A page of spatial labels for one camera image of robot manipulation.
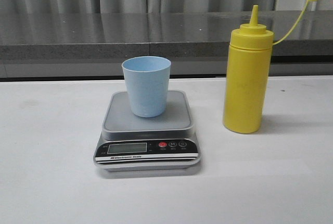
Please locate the light blue plastic cup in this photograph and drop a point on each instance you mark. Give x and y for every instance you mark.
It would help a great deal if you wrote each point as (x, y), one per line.
(147, 81)

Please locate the yellow squeeze bottle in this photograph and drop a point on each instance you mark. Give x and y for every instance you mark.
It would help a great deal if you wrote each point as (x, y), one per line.
(248, 64)

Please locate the digital kitchen scale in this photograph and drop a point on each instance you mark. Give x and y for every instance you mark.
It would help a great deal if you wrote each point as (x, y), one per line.
(132, 143)

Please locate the grey stone counter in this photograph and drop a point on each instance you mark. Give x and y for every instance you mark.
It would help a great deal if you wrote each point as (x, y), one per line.
(93, 46)

